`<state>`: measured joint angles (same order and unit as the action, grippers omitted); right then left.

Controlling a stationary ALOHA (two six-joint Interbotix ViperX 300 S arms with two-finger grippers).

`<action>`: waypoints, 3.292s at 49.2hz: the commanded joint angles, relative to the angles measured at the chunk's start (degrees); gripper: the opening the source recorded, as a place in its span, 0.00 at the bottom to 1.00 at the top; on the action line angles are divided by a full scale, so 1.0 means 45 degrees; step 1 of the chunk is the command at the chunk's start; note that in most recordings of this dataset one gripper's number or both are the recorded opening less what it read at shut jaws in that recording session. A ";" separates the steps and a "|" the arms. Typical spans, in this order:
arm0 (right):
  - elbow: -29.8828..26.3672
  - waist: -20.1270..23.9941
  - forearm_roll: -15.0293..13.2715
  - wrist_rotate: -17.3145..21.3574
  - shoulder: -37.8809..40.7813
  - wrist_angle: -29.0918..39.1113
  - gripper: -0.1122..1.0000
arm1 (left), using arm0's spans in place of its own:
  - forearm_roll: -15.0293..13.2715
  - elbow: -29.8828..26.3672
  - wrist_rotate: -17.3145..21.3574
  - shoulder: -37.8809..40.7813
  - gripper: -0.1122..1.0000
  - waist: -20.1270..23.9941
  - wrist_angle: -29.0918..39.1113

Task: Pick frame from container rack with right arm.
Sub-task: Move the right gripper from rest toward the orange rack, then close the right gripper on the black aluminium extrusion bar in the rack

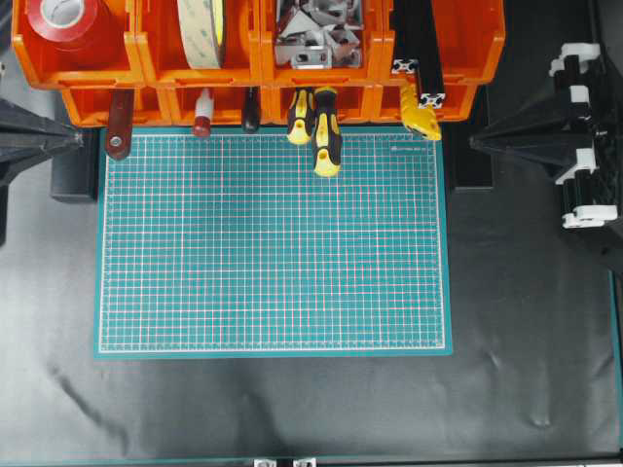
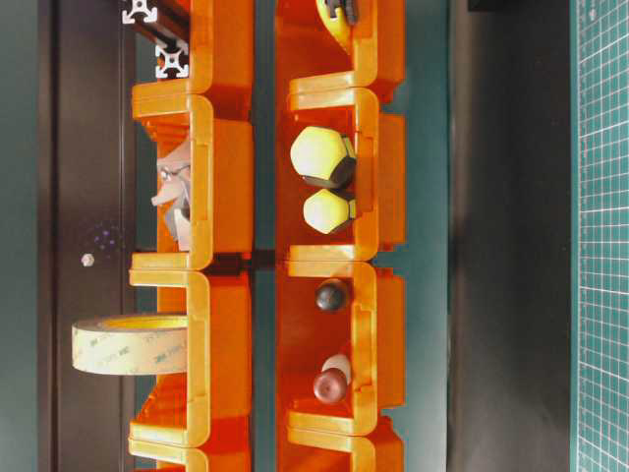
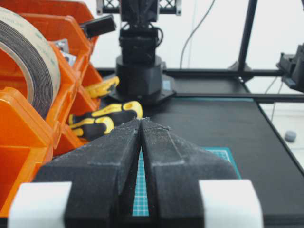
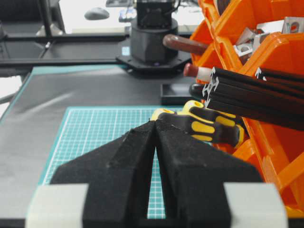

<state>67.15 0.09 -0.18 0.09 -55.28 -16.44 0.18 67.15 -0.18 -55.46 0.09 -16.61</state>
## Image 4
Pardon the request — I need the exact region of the grey computer mouse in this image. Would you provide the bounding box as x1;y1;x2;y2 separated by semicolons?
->
84;7;110;20

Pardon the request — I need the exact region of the black tray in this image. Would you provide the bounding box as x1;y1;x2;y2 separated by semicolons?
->
160;83;197;105

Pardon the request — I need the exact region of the black aluminium extrusion frame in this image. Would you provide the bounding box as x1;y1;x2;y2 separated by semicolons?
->
204;67;304;131

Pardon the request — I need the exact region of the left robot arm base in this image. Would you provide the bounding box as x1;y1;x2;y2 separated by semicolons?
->
116;0;190;72

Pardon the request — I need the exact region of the red white glue bottle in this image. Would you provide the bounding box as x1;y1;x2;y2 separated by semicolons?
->
183;63;212;83

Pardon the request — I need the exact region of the pile of aluminium brackets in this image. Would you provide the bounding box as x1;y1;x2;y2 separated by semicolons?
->
234;17;304;63

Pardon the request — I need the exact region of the green cutting mat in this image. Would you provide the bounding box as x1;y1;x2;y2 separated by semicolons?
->
38;106;190;219

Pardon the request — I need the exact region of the brown wooden tool handle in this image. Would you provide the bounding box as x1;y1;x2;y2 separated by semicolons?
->
162;34;208;55

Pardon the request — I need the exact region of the orange container rack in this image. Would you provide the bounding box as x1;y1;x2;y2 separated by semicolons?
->
191;0;304;219

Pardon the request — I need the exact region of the yellow black screwdriver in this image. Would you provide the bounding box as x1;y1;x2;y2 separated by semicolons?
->
150;108;177;121
178;100;245;148

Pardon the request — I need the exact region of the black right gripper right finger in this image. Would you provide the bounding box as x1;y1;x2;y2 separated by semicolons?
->
154;118;289;228

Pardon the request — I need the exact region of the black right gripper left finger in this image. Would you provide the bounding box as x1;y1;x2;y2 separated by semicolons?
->
27;120;156;228

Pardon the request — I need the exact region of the black tool handle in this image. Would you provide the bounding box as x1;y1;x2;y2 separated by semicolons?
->
189;83;208;100

